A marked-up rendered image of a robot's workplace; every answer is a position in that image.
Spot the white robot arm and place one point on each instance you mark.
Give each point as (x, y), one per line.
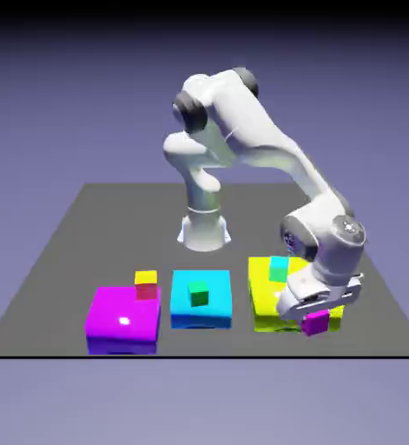
(245, 125)

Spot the small yellow cube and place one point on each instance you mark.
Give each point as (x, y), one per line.
(145, 277)

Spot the small magenta cube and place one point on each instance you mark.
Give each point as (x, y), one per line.
(315, 323)

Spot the large magenta box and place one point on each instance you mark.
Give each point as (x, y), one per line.
(120, 320)

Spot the small cyan cube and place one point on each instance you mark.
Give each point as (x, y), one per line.
(278, 269)

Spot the small red cube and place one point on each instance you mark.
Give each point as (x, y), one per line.
(146, 291)

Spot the large cyan box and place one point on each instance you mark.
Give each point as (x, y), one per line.
(212, 299)

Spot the large yellow box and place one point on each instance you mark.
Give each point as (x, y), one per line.
(263, 292)

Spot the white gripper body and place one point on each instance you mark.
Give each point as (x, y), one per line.
(315, 301)

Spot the small green cube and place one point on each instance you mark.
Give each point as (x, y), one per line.
(199, 294)

